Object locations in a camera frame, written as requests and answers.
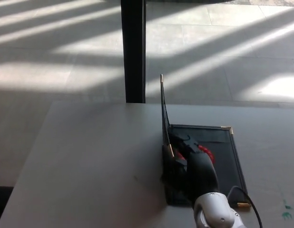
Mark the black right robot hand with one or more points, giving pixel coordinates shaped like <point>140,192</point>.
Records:
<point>204,173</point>

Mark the dark diary with gold corners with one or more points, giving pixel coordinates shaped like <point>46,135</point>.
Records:
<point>229,161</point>

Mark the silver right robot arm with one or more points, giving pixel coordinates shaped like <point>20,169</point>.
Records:
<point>213,211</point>

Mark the black vertical window post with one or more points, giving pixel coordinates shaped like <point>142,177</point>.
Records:
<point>134,52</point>

